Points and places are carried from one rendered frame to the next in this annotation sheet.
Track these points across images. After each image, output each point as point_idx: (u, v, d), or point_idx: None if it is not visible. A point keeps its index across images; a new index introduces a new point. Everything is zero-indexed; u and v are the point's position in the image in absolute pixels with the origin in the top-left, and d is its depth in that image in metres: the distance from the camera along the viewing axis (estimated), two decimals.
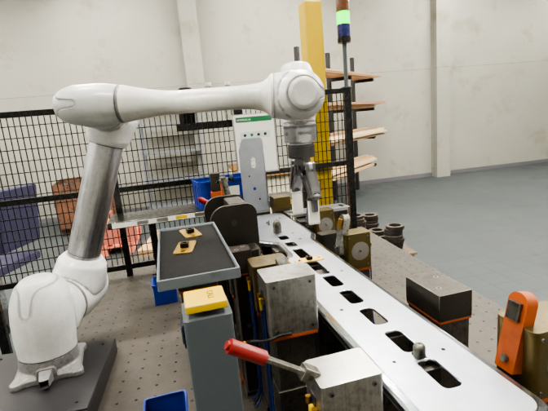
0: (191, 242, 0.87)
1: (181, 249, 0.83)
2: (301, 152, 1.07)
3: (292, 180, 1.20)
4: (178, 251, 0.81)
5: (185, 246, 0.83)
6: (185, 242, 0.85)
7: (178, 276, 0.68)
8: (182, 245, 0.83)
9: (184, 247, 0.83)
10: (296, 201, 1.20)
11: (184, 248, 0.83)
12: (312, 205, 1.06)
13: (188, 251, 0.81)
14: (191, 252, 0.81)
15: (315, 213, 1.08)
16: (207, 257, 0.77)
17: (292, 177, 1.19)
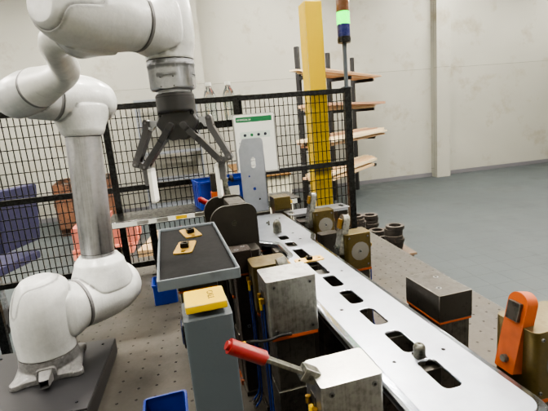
0: (191, 242, 0.87)
1: (181, 249, 0.83)
2: (192, 101, 0.78)
3: (143, 152, 0.81)
4: (178, 251, 0.81)
5: (185, 246, 0.83)
6: (185, 242, 0.85)
7: (178, 276, 0.68)
8: (182, 245, 0.83)
9: (184, 247, 0.83)
10: (153, 182, 0.82)
11: (184, 248, 0.83)
12: (223, 169, 0.81)
13: (188, 251, 0.81)
14: (191, 252, 0.81)
15: (221, 181, 0.83)
16: (207, 257, 0.77)
17: (144, 147, 0.80)
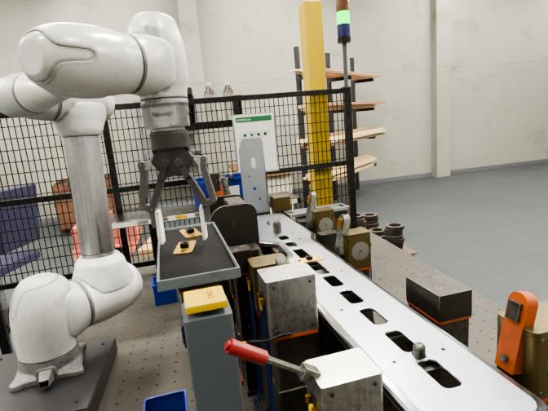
0: (191, 242, 0.87)
1: (181, 249, 0.83)
2: (187, 139, 0.79)
3: (146, 193, 0.81)
4: (178, 251, 0.81)
5: (185, 246, 0.83)
6: (185, 242, 0.85)
7: (178, 276, 0.68)
8: (182, 245, 0.83)
9: (184, 247, 0.83)
10: (161, 223, 0.83)
11: (184, 248, 0.83)
12: (208, 212, 0.83)
13: (188, 251, 0.81)
14: (191, 252, 0.81)
15: (205, 223, 0.84)
16: (207, 257, 0.77)
17: (146, 187, 0.80)
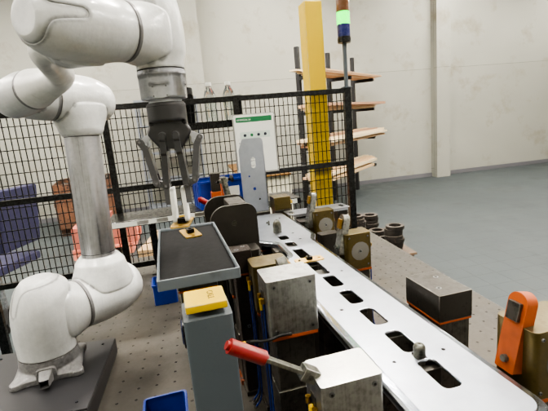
0: None
1: (178, 223, 0.82)
2: (183, 110, 0.78)
3: (155, 169, 0.80)
4: (175, 225, 0.80)
5: (183, 221, 0.82)
6: (182, 217, 0.83)
7: (178, 276, 0.68)
8: (179, 220, 0.82)
9: (182, 222, 0.82)
10: (174, 201, 0.82)
11: (182, 223, 0.82)
12: (190, 192, 0.81)
13: (186, 225, 0.80)
14: (188, 226, 0.79)
15: (187, 204, 0.83)
16: (207, 257, 0.77)
17: (153, 163, 0.80)
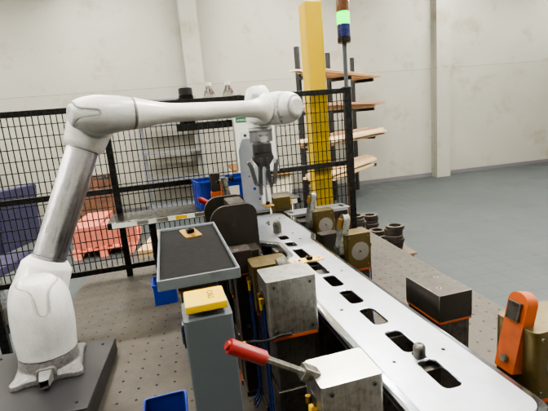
0: None
1: (267, 205, 1.58)
2: (271, 147, 1.55)
3: (256, 177, 1.56)
4: (267, 205, 1.57)
5: (268, 203, 1.59)
6: (267, 201, 1.60)
7: (178, 276, 0.68)
8: (267, 203, 1.59)
9: (267, 204, 1.59)
10: (264, 192, 1.58)
11: (267, 204, 1.59)
12: (272, 188, 1.59)
13: (272, 205, 1.57)
14: (274, 205, 1.57)
15: (270, 194, 1.60)
16: (207, 257, 0.77)
17: (255, 174, 1.56)
